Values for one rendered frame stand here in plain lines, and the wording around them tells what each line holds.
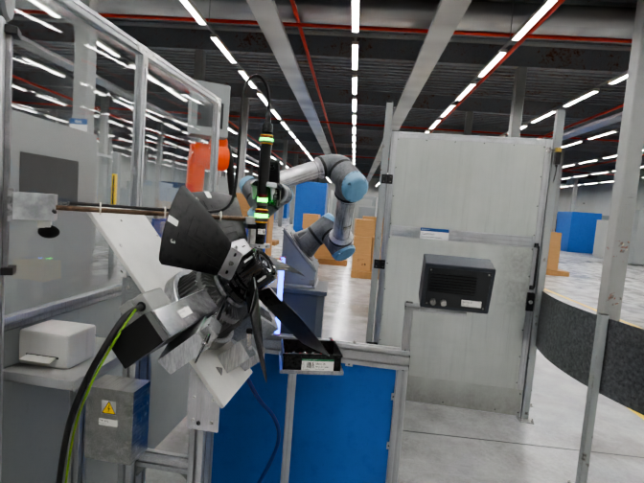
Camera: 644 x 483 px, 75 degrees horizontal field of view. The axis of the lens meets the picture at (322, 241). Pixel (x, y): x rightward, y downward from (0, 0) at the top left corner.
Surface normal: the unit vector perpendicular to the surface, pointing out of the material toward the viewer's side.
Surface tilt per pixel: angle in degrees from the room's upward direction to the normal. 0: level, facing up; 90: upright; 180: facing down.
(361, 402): 90
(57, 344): 90
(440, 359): 90
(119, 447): 90
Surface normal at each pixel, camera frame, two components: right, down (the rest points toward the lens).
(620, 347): -0.96, -0.05
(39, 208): 0.44, 0.11
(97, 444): -0.15, 0.07
